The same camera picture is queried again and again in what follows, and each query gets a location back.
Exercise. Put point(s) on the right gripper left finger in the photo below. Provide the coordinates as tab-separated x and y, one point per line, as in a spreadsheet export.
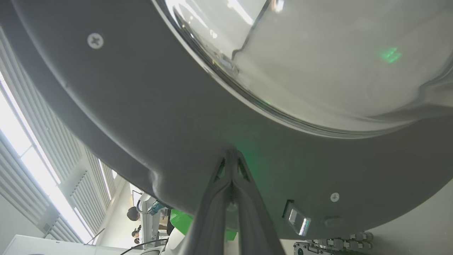
208	219

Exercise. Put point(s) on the person with dark hair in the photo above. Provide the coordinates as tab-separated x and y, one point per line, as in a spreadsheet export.
133	213
136	233

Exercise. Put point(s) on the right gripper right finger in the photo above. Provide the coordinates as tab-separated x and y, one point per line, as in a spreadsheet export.
254	226

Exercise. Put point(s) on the circuit board with connectors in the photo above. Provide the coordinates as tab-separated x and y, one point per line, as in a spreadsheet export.
329	245

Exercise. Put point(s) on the grey washing machine door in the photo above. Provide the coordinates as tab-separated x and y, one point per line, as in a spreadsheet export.
141	106

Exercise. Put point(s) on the white machine with teal part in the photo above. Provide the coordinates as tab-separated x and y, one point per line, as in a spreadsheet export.
148	209

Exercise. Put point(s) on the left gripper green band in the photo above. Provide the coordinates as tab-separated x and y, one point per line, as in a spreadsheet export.
181	221

